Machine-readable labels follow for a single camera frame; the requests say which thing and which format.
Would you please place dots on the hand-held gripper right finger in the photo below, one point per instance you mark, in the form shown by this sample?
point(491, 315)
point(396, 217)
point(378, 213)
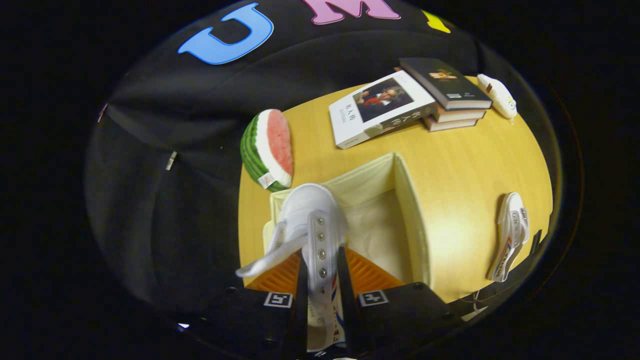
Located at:
point(347, 310)

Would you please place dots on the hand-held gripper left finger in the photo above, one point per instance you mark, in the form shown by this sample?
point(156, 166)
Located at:
point(301, 310)

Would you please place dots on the white canvas shoe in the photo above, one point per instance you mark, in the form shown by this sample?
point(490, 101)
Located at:
point(511, 225)
point(320, 235)

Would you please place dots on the beige fabric storage box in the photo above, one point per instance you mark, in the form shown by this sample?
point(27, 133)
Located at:
point(380, 225)

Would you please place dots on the black backdrop cloth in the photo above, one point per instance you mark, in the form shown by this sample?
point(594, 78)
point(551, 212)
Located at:
point(175, 225)

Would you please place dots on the watermelon slice plush toy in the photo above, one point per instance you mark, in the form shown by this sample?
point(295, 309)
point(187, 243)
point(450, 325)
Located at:
point(265, 150)

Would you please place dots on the silver metal clip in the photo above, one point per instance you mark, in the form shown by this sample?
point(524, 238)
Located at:
point(171, 160)

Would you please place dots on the white portrait cover book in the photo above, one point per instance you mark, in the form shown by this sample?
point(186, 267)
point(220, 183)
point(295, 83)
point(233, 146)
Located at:
point(380, 107)

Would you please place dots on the black hardcover book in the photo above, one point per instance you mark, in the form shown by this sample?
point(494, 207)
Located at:
point(442, 82)

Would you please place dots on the white plush toy with face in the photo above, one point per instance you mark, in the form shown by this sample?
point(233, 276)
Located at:
point(497, 95)

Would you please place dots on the copper metal clip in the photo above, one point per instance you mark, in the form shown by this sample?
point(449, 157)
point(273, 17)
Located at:
point(102, 113)

